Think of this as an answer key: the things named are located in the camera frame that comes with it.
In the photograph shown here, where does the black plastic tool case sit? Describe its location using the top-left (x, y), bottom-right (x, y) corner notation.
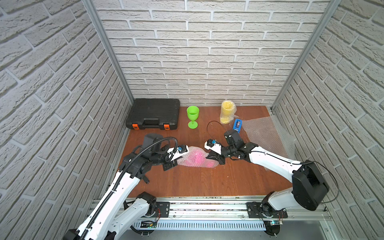
top-left (126, 98), bottom-right (180, 131)

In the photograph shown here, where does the bubble wrap sheet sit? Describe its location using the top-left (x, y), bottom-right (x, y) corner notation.
top-left (177, 146), bottom-right (219, 168)
top-left (219, 99), bottom-right (238, 125)
top-left (242, 116), bottom-right (299, 178)

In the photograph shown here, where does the aluminium mounting rail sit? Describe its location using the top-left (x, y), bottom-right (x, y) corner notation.
top-left (118, 196), bottom-right (335, 236)

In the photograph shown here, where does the blue tape dispenser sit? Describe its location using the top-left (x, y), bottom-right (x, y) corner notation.
top-left (233, 119), bottom-right (243, 133)

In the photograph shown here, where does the pink plastic wine glass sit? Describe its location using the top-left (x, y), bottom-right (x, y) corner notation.
top-left (183, 152), bottom-right (219, 168)

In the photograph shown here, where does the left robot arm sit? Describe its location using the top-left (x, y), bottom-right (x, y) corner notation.
top-left (63, 134), bottom-right (189, 240)

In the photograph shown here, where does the green plastic wine glass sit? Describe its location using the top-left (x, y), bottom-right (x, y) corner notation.
top-left (187, 106), bottom-right (200, 129)

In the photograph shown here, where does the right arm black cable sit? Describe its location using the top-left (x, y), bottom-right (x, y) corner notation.
top-left (206, 120), bottom-right (340, 205)

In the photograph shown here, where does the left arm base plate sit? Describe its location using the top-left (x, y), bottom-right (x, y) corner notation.
top-left (144, 202), bottom-right (171, 218)

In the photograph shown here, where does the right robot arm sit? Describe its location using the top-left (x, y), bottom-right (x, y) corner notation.
top-left (205, 139), bottom-right (330, 212)

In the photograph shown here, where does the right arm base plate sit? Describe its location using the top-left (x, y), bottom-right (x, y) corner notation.
top-left (246, 202), bottom-right (288, 219)

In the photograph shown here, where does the yellow plastic wine glass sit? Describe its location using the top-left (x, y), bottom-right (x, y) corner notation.
top-left (220, 100), bottom-right (236, 124)

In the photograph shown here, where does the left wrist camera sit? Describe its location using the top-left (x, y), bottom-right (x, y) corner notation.
top-left (169, 145), bottom-right (189, 160)

